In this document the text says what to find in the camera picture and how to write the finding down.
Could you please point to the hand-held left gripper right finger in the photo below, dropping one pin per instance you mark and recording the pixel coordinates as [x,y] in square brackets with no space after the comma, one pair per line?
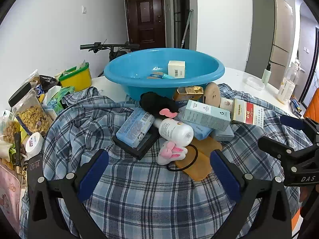
[224,174]

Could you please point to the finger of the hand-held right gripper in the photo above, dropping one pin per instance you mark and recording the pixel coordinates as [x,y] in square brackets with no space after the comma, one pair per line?
[274,146]
[292,122]

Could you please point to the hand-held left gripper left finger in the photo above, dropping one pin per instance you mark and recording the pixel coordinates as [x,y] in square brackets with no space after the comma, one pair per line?
[93,172]

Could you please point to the red white cigarette carton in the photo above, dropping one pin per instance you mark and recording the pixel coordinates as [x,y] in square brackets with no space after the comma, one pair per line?
[249,114]

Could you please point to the pale teal box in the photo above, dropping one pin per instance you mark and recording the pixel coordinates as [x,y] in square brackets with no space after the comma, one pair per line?
[206,115]

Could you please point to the gold foil packet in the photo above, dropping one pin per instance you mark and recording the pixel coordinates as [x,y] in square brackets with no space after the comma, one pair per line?
[188,93]

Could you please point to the blue plastic basin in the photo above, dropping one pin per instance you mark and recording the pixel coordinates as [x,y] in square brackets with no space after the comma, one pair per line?
[129,86]

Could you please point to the black scrunchie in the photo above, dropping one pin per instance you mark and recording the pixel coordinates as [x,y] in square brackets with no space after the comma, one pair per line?
[155,102]

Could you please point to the orange chair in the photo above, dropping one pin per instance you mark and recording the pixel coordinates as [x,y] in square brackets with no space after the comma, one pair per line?
[312,107]

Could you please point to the brown pouch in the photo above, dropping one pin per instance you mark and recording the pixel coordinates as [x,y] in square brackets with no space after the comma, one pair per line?
[203,159]

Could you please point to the clear bottle with yellow liquid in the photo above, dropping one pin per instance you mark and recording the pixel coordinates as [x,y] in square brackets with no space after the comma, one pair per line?
[286,89]

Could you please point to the grey box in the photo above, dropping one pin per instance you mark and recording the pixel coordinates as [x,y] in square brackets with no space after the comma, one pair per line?
[223,135]

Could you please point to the plain light blue wipes packet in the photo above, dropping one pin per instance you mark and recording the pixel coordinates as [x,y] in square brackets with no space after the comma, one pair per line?
[203,132]

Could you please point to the flat black box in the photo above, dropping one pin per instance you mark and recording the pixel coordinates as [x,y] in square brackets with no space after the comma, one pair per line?
[140,150]

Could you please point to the green spray bottle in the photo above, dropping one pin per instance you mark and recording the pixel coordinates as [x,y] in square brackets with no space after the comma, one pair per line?
[266,76]

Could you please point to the white plastic container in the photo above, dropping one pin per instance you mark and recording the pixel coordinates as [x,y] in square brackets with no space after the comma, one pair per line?
[255,83]

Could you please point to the black smartphone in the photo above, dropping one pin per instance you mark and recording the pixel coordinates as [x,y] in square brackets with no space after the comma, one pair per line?
[34,165]

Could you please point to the blue plaid shirt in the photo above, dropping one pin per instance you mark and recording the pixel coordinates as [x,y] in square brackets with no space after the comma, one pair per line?
[149,196]

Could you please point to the blue printed wipes packet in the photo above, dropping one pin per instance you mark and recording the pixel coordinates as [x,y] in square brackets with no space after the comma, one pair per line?
[134,127]

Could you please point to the white tissue packet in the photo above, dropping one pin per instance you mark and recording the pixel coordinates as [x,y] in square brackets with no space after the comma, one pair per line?
[227,104]

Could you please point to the white jar with red label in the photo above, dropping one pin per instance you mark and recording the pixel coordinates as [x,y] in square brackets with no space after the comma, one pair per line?
[33,143]

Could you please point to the white lotion bottle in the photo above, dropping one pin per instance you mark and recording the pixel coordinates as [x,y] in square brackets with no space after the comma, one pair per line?
[174,130]

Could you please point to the beige round disc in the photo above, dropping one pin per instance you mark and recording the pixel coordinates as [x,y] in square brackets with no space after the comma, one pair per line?
[212,95]

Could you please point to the clear cereal container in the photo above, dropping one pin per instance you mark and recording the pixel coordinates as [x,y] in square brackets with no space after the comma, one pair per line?
[32,117]

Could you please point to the green tissue packet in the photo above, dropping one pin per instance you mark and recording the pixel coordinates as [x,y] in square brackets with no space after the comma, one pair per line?
[58,97]

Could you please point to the pink bow hair clip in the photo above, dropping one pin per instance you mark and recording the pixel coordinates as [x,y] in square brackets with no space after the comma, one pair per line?
[167,112]

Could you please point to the pink printed cloth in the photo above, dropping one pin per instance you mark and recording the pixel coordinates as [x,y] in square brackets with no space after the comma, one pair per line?
[10,196]

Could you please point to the beige refrigerator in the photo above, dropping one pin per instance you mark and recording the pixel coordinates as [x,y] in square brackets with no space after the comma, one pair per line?
[281,34]

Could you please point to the white paper box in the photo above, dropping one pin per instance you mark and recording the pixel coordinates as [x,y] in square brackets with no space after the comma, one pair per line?
[51,93]

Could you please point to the clear bag of yellow snacks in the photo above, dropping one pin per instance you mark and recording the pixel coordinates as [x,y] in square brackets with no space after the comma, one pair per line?
[10,129]

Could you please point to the yellow bucket with green rim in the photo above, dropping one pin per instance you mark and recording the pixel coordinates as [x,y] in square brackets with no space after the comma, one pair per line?
[77,78]

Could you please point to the black plastic bag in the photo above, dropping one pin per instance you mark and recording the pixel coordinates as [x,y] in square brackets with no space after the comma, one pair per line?
[48,81]

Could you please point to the clear bag of nuts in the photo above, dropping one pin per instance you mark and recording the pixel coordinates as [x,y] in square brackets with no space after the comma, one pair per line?
[31,78]

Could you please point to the small bright teal box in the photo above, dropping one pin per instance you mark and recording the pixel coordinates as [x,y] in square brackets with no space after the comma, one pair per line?
[169,76]

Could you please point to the blue orange cigarette pack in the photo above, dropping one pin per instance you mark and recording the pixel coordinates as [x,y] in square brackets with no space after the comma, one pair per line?
[155,75]

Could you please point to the tall cream box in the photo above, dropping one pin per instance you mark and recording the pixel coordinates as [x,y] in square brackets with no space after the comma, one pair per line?
[176,68]

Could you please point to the black framed glass door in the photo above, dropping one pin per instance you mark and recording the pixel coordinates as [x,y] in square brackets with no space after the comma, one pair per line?
[180,12]

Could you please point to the dark brown door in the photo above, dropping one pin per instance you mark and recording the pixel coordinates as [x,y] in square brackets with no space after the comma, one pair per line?
[145,20]

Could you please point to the white light switch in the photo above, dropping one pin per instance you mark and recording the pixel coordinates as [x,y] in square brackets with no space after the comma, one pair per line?
[84,9]

